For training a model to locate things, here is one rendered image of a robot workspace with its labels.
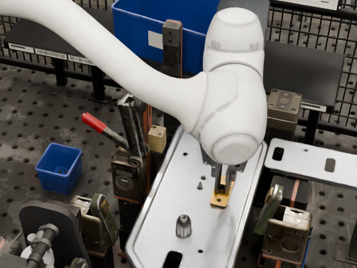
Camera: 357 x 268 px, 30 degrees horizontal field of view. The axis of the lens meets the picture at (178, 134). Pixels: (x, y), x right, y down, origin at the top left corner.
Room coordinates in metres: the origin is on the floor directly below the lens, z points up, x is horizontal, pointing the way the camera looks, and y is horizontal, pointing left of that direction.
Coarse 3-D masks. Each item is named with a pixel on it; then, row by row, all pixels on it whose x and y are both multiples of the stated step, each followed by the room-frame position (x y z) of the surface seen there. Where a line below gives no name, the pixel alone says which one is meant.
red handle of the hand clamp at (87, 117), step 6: (84, 114) 1.04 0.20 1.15; (90, 114) 1.05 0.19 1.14; (84, 120) 1.03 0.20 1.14; (90, 120) 1.03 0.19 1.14; (96, 120) 1.04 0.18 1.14; (90, 126) 1.03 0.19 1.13; (96, 126) 1.03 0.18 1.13; (102, 126) 1.03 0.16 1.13; (102, 132) 1.03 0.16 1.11; (108, 132) 1.02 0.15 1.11; (114, 132) 1.03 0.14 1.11; (114, 138) 1.02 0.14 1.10; (120, 138) 1.02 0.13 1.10; (120, 144) 1.01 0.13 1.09; (126, 144) 1.01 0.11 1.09; (126, 150) 1.01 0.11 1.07
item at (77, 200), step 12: (72, 204) 0.86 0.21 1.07; (84, 204) 0.86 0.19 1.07; (84, 216) 0.83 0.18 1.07; (84, 228) 0.83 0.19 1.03; (96, 228) 0.82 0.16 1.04; (84, 240) 0.83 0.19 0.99; (96, 240) 0.82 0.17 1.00; (96, 252) 0.83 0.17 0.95; (108, 252) 0.85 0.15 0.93; (96, 264) 0.83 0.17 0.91; (108, 264) 0.84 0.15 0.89
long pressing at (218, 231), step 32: (192, 160) 1.05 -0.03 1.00; (256, 160) 1.05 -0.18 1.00; (160, 192) 0.95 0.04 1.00; (192, 192) 0.95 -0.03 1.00; (160, 224) 0.87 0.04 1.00; (192, 224) 0.87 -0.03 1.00; (224, 224) 0.87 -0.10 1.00; (128, 256) 0.78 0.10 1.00; (160, 256) 0.79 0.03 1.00; (192, 256) 0.79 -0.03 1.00; (224, 256) 0.79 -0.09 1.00
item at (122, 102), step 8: (128, 96) 1.03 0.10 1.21; (120, 104) 1.00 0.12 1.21; (128, 104) 1.00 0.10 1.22; (136, 104) 1.01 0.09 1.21; (144, 104) 1.01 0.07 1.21; (120, 112) 1.00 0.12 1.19; (128, 112) 1.00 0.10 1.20; (136, 112) 1.02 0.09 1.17; (128, 120) 1.00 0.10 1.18; (136, 120) 1.02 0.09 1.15; (128, 128) 1.00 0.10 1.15; (136, 128) 1.02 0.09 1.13; (128, 136) 1.00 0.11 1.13; (136, 136) 1.00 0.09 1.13; (128, 144) 1.00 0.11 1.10; (136, 144) 0.99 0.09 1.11; (144, 144) 1.02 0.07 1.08; (136, 152) 0.99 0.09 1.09; (144, 152) 1.02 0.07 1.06
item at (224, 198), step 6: (222, 180) 0.98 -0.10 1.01; (222, 186) 0.96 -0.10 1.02; (216, 192) 0.95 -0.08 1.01; (222, 192) 0.95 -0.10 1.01; (210, 198) 0.93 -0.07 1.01; (216, 198) 0.93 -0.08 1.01; (222, 198) 0.93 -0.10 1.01; (228, 198) 0.93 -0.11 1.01; (216, 204) 0.92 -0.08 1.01; (222, 204) 0.92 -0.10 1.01
